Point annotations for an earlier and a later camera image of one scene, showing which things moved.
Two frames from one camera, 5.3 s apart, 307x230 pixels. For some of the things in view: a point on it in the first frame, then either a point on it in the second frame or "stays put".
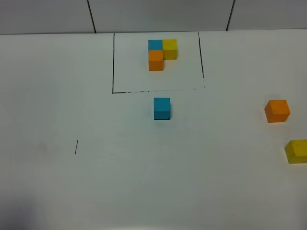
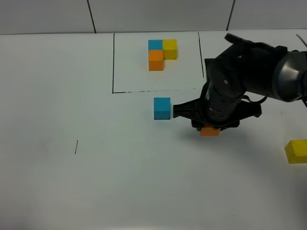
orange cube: x=277 y=110 -> x=208 y=130
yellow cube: x=296 y=151 stays put
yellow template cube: x=170 y=49 stays put
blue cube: x=161 y=108 stays put
